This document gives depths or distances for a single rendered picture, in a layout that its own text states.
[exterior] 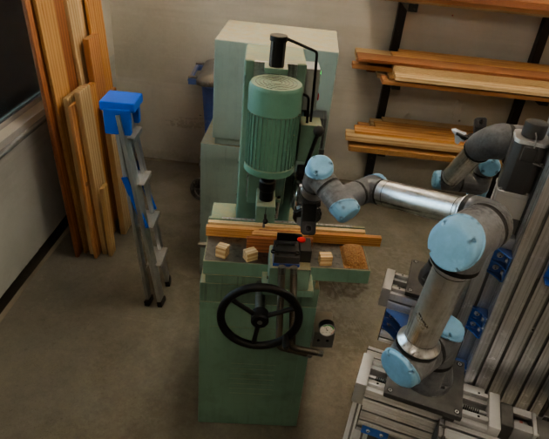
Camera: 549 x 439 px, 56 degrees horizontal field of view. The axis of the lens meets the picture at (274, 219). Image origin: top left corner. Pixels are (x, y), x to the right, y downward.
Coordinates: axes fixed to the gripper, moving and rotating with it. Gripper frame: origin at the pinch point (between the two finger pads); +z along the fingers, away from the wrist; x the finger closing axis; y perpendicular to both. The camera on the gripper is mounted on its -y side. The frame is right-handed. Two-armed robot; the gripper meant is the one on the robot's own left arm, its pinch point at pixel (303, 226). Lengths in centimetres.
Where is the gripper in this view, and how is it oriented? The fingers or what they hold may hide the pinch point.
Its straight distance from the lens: 174.2
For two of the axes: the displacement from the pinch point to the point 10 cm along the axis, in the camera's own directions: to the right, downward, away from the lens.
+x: -10.0, -0.7, -0.6
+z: -0.9, 4.5, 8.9
